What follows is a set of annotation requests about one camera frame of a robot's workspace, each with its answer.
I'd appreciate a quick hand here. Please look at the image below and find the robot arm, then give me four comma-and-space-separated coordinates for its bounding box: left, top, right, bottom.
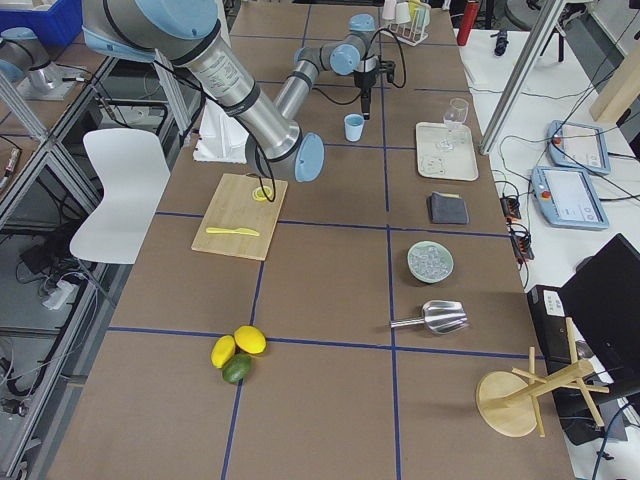
1, 27, 62, 93
82, 0, 378, 182

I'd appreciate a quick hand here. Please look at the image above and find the pink cup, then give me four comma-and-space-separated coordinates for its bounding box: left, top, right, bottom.
382, 0, 397, 22

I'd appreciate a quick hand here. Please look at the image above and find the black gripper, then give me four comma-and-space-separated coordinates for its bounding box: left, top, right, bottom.
353, 58, 395, 119

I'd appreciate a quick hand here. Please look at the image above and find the wooden mug tree stand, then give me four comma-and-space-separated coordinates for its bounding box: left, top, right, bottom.
475, 317, 609, 437

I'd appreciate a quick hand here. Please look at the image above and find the white chair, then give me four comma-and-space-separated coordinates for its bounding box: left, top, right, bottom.
70, 128, 170, 265

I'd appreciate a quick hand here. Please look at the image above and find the far teach pendant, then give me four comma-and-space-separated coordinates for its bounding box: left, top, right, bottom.
547, 120, 611, 175

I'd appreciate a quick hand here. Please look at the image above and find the mint green cup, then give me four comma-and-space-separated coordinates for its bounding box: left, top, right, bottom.
415, 3, 431, 30

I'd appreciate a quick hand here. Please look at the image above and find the steel ice scoop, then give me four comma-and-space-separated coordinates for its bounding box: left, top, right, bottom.
389, 300, 469, 335

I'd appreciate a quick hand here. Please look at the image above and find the black monitor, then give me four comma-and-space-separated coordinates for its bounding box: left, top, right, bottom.
560, 233, 639, 402

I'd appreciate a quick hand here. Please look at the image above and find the aluminium frame post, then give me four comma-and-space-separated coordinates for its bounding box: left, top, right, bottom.
479, 0, 567, 155

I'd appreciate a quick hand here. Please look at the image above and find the cream bear tray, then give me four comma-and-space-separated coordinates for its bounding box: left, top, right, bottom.
415, 122, 479, 181

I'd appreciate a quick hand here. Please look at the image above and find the green bowl of ice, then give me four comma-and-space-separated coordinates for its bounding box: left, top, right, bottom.
407, 240, 454, 284

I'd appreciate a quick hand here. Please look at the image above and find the grey folded cloth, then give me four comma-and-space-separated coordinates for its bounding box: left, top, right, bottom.
426, 192, 469, 225

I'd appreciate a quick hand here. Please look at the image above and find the white wire cup rack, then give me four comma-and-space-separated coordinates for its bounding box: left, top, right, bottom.
381, 0, 428, 46

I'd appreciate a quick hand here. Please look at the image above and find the clear wine glass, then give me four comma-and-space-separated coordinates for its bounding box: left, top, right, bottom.
437, 98, 469, 151

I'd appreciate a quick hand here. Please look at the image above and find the remaining lemon slice stack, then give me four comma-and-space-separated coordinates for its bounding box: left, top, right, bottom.
252, 185, 275, 202

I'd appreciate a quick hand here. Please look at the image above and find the yellow plastic knife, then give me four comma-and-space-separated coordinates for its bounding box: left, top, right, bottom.
205, 227, 261, 237

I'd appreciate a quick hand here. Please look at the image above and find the wooden cutting board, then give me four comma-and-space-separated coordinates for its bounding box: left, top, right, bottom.
191, 174, 288, 261

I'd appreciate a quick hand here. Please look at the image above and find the near teach pendant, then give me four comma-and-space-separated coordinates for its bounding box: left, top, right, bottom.
531, 166, 609, 231

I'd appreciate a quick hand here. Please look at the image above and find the blue storage bin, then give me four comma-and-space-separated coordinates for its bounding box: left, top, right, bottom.
1, 0, 82, 46

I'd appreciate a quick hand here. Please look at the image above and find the green lime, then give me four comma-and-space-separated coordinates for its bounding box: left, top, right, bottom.
222, 353, 252, 384

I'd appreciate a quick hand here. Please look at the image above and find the yellow whole lemon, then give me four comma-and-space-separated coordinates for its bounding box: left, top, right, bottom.
210, 335, 236, 369
233, 325, 267, 355

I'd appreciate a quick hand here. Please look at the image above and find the red bottle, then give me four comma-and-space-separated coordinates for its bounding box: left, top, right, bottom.
456, 0, 480, 46

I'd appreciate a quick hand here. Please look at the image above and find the light blue paper cup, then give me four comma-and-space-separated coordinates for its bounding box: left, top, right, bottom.
343, 113, 365, 142

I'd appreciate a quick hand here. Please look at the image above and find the teach pendant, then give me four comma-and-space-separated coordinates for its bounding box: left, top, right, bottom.
547, 120, 611, 175
531, 166, 609, 231

